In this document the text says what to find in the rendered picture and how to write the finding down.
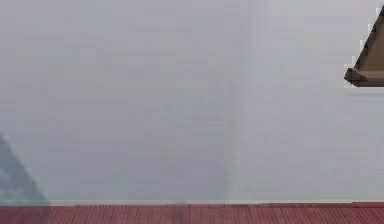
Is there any brown framed wall picture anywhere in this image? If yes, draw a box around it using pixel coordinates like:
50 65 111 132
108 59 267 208
343 4 384 88

